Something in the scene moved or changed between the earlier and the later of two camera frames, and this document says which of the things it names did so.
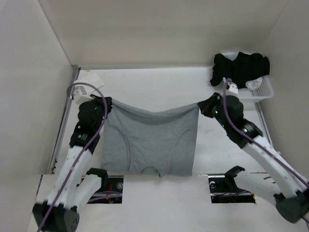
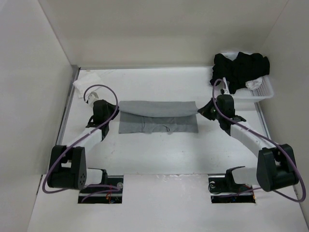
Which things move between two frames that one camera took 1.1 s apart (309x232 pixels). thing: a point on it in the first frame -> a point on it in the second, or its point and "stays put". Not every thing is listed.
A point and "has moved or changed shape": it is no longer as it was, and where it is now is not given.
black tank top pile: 238,70 stays put
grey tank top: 134,141 has moved or changed shape
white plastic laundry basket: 265,91 stays put
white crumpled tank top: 252,84 stays put
